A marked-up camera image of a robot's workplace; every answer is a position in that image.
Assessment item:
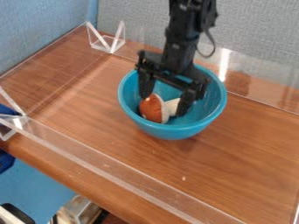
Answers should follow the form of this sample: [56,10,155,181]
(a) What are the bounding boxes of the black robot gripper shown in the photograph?
[135,35,209,116]

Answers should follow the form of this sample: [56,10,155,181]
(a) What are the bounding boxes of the brown and white toy mushroom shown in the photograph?
[139,94,180,123]

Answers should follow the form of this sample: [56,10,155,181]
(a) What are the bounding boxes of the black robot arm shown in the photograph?
[135,0,219,116]

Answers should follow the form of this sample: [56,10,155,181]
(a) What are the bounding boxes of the blue bowl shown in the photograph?
[116,65,228,140]

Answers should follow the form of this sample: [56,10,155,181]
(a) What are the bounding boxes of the clear acrylic back barrier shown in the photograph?
[116,29,299,116]

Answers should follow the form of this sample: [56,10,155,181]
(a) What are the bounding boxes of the clear acrylic barrier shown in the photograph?
[116,29,299,116]
[0,116,245,224]

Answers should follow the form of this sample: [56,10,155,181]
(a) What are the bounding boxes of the clear acrylic front barrier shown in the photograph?
[0,116,245,224]

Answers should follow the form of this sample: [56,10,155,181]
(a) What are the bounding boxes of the blue cloth object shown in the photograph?
[0,103,20,174]

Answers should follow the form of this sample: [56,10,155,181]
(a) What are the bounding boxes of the black and white object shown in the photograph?
[0,204,36,224]

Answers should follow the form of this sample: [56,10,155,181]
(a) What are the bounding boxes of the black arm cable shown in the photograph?
[193,25,217,59]

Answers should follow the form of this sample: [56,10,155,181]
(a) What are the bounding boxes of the clear acrylic corner bracket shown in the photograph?
[85,21,127,54]

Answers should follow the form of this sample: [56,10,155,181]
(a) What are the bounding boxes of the clear acrylic left bracket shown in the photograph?
[0,87,28,141]

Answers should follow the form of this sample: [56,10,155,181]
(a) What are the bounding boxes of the metal table frame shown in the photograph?
[48,195,103,224]

